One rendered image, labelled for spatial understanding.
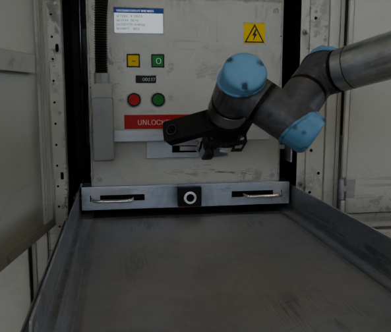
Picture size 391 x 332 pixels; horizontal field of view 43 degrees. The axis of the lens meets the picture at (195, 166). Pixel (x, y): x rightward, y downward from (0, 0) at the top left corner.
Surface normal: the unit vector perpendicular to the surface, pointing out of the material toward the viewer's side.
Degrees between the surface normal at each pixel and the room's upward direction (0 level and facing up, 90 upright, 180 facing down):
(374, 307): 0
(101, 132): 90
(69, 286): 0
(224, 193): 90
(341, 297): 0
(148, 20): 90
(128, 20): 90
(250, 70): 60
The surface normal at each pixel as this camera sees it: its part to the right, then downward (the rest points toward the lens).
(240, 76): 0.15, -0.36
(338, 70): -0.72, 0.29
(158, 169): 0.15, 0.15
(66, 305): 0.00, -0.99
